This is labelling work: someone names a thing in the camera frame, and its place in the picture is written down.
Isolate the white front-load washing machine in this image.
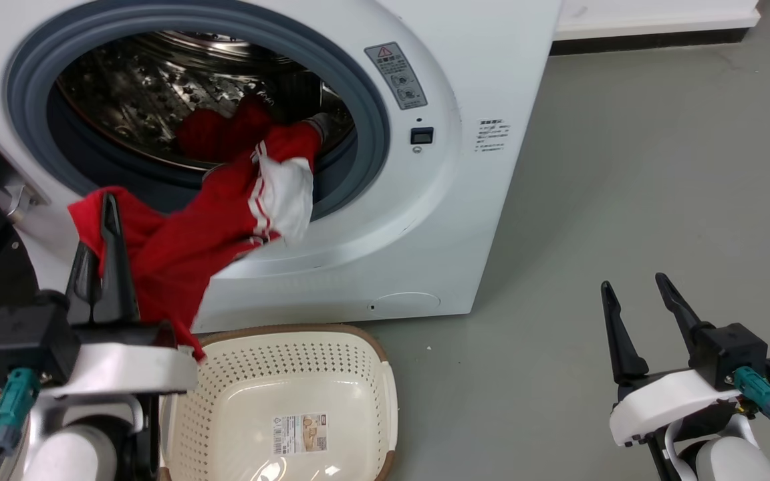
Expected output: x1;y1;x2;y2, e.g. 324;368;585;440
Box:
0;0;563;335

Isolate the small printed text label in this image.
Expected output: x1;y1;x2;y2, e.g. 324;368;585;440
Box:
475;118;512;154

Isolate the red garment with white stripes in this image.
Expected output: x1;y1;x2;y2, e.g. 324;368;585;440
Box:
68;94;330;361

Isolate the grey warning sticker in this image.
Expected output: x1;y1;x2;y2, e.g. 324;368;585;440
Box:
364;41;428;111

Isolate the teal cable connector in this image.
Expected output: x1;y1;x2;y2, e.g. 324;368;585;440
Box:
733;365;770;423
0;367;42;456

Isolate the teal right cable connector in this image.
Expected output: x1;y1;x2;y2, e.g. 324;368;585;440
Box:
733;365;770;423

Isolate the cream perforated laundry basket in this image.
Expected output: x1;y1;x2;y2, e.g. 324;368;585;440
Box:
158;324;400;481

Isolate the grey rubber door gasket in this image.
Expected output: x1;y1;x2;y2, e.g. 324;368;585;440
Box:
4;0;391;222

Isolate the paper label sticker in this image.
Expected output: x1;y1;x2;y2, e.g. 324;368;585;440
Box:
272;412;328;457

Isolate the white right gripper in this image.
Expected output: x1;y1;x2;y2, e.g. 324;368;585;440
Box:
600;272;741;448

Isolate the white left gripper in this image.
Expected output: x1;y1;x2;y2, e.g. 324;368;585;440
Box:
56;192;199;399

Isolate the stainless steel washer drum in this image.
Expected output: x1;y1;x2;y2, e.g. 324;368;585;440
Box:
56;30;356;172

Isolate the teal left cable connector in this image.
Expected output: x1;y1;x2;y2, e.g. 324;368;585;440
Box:
0;367;42;456

